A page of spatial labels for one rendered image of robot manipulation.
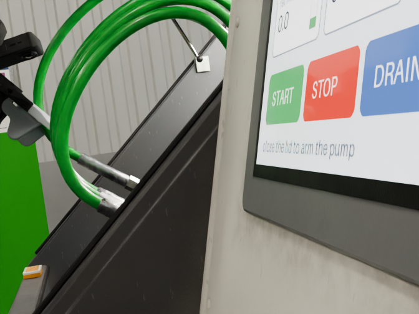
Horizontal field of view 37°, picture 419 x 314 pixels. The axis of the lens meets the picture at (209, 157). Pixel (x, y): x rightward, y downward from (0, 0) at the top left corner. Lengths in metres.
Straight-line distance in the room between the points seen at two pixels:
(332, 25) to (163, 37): 7.36
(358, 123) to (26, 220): 3.98
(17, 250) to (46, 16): 3.87
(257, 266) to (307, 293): 0.10
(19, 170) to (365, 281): 3.96
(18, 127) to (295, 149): 0.62
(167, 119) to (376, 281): 1.02
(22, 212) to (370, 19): 3.98
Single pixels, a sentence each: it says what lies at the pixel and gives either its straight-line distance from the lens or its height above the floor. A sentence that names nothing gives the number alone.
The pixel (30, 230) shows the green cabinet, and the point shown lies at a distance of 4.24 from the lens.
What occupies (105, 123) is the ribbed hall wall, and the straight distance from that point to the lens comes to 7.44.
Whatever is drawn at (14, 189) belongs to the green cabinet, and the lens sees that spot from 4.21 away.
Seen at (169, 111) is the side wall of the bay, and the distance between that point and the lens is 1.27.
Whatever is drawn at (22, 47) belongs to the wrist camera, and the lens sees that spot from 0.97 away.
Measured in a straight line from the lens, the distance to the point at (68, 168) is 0.70.
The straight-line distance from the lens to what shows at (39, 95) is 0.95.
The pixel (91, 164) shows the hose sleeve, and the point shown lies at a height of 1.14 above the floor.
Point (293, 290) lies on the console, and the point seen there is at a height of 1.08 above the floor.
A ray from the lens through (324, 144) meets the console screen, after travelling 0.33.
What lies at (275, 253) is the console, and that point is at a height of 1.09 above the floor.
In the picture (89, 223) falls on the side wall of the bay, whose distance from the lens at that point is 1.27.
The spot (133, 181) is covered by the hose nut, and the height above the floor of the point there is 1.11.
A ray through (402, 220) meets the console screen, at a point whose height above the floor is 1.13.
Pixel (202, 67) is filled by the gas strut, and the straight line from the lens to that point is 1.29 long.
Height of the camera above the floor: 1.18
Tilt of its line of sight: 3 degrees down
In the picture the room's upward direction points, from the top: 8 degrees counter-clockwise
